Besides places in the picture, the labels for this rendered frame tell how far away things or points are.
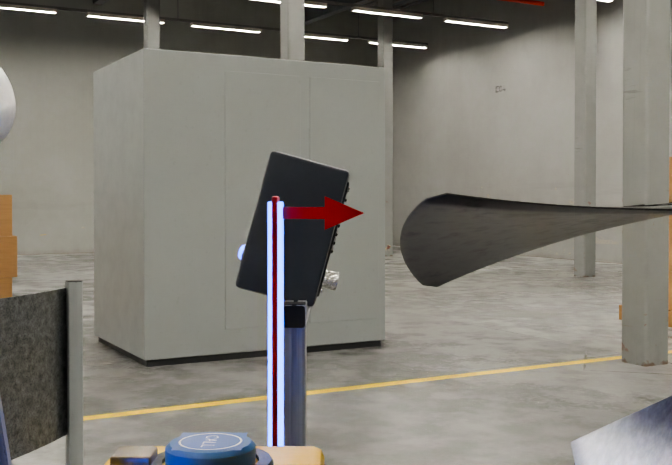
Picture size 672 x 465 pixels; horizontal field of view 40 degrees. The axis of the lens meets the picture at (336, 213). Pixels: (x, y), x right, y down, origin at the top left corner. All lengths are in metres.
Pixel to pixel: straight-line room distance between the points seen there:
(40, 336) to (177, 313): 4.27
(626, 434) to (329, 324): 6.59
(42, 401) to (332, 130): 5.00
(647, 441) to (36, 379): 1.99
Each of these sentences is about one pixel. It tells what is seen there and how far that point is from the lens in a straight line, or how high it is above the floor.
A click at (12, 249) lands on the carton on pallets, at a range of 8.56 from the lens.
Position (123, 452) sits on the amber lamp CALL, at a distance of 0.43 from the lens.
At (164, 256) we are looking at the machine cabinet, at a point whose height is 0.78.
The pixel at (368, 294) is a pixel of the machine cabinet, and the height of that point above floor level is 0.43.
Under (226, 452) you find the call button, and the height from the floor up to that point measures 1.08.
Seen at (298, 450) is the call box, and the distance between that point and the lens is 0.45.
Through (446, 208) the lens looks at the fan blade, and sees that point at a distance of 0.59.
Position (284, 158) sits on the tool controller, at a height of 1.24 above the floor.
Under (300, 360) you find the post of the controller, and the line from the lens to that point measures 1.19.
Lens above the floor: 1.19
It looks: 1 degrees down
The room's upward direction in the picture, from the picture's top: straight up
